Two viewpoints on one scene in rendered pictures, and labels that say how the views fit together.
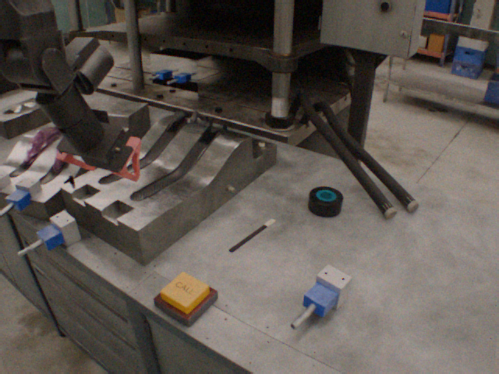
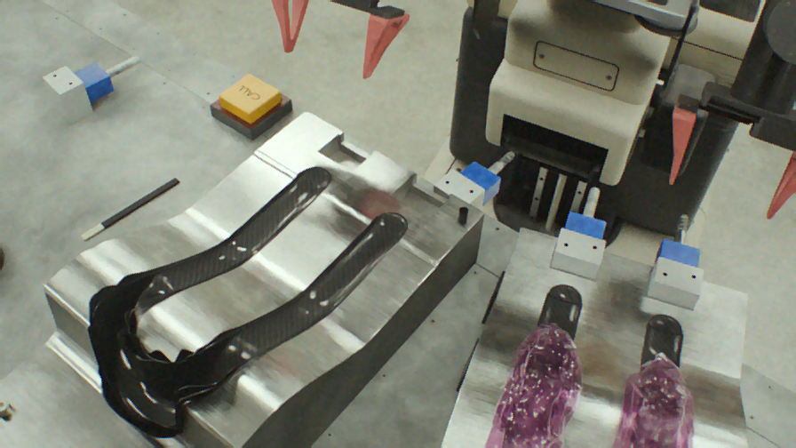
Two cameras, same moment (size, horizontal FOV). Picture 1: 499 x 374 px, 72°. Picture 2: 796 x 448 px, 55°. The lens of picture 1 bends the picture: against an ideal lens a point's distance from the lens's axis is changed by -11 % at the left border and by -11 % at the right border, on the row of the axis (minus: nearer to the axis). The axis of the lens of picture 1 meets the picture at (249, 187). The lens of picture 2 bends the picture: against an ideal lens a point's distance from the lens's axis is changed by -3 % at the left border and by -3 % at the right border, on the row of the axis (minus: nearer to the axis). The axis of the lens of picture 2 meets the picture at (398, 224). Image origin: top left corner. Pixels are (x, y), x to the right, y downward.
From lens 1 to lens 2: 1.29 m
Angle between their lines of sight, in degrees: 97
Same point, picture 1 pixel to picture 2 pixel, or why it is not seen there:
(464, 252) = not seen: outside the picture
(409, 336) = (18, 63)
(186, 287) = (246, 92)
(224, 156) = (131, 239)
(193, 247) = not seen: hidden behind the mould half
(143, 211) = (300, 144)
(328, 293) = (81, 75)
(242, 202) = not seen: hidden behind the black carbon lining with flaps
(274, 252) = (111, 175)
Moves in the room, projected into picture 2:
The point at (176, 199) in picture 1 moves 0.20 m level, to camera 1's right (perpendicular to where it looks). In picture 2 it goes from (245, 173) to (76, 162)
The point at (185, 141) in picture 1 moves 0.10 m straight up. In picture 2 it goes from (208, 303) to (189, 236)
